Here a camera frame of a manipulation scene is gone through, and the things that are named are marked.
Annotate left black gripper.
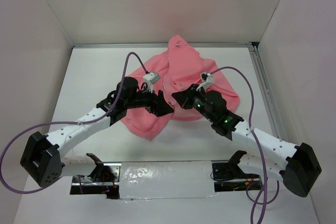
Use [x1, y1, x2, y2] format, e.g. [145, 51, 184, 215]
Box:
[125, 82, 174, 117]

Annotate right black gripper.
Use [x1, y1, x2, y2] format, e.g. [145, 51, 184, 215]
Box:
[172, 83, 216, 122]

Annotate pink zip jacket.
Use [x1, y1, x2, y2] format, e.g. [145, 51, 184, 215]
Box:
[121, 34, 241, 142]

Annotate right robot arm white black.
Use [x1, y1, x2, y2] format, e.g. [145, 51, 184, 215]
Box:
[172, 84, 322, 197]

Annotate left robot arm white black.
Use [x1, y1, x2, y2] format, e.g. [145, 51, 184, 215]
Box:
[20, 77, 174, 188]

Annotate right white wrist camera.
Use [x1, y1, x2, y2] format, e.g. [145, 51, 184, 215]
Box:
[196, 72, 214, 91]

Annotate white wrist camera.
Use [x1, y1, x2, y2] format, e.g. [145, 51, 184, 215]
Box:
[143, 72, 160, 93]
[196, 72, 214, 91]

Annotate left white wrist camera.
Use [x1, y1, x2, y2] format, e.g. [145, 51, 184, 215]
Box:
[143, 72, 160, 93]

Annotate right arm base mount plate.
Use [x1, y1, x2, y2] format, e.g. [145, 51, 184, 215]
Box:
[210, 162, 263, 193]

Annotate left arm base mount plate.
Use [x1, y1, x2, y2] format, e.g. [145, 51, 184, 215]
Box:
[70, 165, 120, 199]

